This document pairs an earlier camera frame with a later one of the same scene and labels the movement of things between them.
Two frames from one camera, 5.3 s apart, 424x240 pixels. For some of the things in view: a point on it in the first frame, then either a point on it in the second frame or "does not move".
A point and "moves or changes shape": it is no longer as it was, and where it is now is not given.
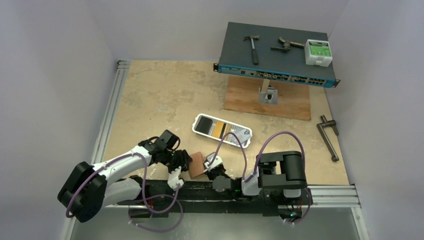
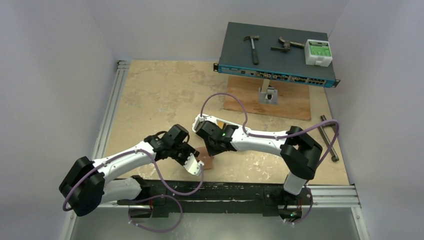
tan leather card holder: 196,166 moves or changes shape
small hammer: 254,52 does not move
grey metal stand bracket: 267,94 does not move
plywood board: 242,94 does not move
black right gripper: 214,170 -> 205,131
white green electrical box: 317,52 does not move
